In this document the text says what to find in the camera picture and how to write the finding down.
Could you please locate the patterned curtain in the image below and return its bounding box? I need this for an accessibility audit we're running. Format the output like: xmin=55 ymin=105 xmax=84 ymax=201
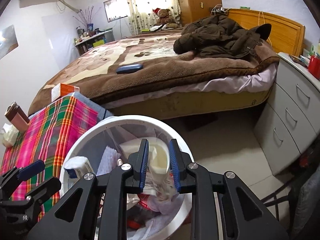
xmin=127 ymin=0 xmax=181 ymax=35

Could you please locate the white paper bag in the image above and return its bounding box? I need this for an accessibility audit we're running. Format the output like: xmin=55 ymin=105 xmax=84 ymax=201
xmin=118 ymin=138 xmax=171 ymax=176

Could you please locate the brown lidded mug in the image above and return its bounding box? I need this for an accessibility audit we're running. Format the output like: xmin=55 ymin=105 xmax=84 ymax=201
xmin=4 ymin=101 xmax=30 ymax=133

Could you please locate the window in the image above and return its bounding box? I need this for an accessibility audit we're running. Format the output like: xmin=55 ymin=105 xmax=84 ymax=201
xmin=104 ymin=0 xmax=130 ymax=22

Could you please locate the cluttered side desk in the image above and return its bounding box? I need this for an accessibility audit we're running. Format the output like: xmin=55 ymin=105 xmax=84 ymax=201
xmin=75 ymin=28 xmax=115 ymax=55

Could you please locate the white foam net sleeve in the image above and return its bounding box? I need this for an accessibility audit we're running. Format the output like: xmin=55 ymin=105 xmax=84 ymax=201
xmin=97 ymin=146 xmax=121 ymax=176

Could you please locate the vase with dry branches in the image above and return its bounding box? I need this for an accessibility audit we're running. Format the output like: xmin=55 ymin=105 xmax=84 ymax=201
xmin=73 ymin=5 xmax=100 ymax=31

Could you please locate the grey drawer nightstand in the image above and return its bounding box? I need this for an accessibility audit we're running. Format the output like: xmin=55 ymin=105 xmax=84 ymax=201
xmin=254 ymin=53 xmax=319 ymax=176

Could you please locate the teddy bear with hat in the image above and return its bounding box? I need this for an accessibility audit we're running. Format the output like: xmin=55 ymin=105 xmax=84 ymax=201
xmin=153 ymin=8 xmax=178 ymax=30

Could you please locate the wall poster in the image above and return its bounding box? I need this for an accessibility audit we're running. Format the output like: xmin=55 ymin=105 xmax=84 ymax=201
xmin=0 ymin=25 xmax=18 ymax=59

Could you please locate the white trash bin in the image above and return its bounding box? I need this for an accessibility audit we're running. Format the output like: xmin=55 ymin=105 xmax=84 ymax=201
xmin=54 ymin=115 xmax=194 ymax=239

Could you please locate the dark brown jacket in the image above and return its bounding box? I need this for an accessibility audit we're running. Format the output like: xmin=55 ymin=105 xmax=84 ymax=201
xmin=173 ymin=15 xmax=272 ymax=61

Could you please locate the orange white small box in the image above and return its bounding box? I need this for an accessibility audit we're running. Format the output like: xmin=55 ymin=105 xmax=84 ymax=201
xmin=51 ymin=83 xmax=80 ymax=102

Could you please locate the bed with brown blanket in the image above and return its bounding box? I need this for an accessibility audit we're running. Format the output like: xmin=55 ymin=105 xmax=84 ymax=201
xmin=28 ymin=30 xmax=279 ymax=114

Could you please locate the plaid tablecloth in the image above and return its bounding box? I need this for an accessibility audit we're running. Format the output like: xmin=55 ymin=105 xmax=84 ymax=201
xmin=0 ymin=96 xmax=101 ymax=222

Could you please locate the red canister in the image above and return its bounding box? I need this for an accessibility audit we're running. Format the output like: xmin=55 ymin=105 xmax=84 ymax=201
xmin=308 ymin=55 xmax=320 ymax=80

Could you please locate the red strawberry milk carton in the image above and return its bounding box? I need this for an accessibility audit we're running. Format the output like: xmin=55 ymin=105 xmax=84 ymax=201
xmin=143 ymin=137 xmax=177 ymax=202

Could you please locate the red Cilostazol tablet box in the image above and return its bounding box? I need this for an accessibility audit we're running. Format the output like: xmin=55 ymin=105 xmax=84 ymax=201
xmin=126 ymin=194 xmax=161 ymax=230

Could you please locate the wooden headboard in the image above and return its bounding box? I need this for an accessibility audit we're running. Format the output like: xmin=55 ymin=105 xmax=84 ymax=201
xmin=210 ymin=7 xmax=305 ymax=56

